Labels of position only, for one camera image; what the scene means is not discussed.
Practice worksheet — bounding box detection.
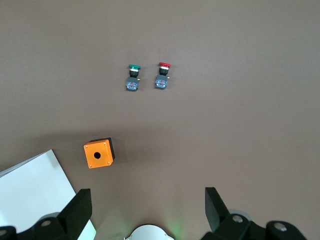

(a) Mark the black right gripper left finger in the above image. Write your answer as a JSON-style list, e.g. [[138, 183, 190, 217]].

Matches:
[[0, 188, 93, 240]]

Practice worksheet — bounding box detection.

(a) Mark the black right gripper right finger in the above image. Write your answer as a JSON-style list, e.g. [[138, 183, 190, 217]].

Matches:
[[201, 186, 310, 240]]

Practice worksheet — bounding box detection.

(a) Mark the green mushroom push button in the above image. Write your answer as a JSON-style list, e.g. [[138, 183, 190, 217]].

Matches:
[[126, 64, 141, 92]]

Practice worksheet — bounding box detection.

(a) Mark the red mushroom push button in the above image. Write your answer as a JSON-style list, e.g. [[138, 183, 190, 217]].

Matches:
[[154, 61, 172, 90]]

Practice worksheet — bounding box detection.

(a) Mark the white flat board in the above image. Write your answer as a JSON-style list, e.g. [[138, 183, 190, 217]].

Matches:
[[0, 149, 97, 240]]

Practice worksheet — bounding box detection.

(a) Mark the orange button enclosure box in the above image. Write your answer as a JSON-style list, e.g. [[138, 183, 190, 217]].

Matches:
[[83, 136, 116, 170]]

